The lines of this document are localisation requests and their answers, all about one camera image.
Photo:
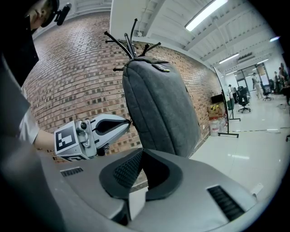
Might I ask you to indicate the black office chair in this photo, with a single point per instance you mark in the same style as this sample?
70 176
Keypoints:
267 89
243 98

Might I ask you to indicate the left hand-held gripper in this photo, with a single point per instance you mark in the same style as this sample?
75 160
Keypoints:
68 140

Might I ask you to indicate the long ceiling light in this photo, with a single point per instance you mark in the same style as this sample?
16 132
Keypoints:
205 14
262 61
228 58

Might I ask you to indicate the person's left forearm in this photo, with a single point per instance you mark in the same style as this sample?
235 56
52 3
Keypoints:
45 140

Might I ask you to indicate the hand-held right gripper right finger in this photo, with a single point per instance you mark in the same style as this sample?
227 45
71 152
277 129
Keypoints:
192 199

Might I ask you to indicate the yellow and black box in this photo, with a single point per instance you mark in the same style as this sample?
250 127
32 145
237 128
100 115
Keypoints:
217 109

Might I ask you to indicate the clear water jug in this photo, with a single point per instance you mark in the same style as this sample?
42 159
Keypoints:
214 128
222 124

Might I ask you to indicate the person's head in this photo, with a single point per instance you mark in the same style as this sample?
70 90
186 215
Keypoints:
39 12

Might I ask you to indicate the grey fabric bag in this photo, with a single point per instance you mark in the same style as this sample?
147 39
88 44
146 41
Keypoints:
158 106

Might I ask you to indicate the black head-worn camera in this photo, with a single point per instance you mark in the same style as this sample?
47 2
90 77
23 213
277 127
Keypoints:
62 14

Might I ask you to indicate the black monitor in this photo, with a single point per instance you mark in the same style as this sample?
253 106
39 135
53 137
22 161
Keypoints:
217 99

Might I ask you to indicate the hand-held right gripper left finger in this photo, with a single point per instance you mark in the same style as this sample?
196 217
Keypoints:
90 181

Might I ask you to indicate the black coat rack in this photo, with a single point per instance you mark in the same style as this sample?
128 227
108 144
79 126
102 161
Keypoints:
131 47

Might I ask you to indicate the person's torso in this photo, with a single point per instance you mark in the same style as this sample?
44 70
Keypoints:
22 56

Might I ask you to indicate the green bin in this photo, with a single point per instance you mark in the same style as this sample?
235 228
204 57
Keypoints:
230 104

